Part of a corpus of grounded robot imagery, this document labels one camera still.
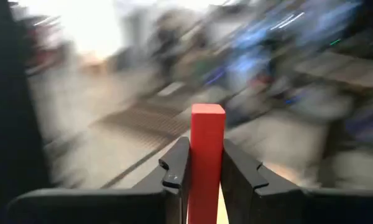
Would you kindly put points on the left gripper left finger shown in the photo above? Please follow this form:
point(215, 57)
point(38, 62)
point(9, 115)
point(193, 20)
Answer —
point(174, 174)

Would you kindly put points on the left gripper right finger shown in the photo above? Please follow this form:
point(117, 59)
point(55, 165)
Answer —
point(251, 186)

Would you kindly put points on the red wooden block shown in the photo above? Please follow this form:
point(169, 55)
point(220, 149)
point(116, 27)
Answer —
point(206, 149)

